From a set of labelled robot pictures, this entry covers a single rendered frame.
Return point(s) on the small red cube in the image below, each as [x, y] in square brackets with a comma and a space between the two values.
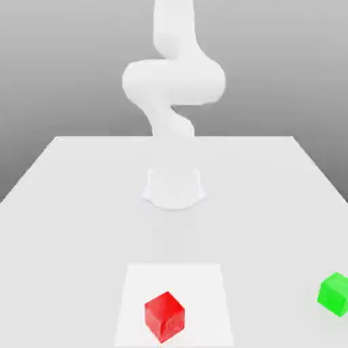
[164, 316]

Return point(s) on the small green cube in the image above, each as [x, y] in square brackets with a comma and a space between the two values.
[333, 295]

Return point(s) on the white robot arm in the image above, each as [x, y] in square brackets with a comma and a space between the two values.
[174, 81]

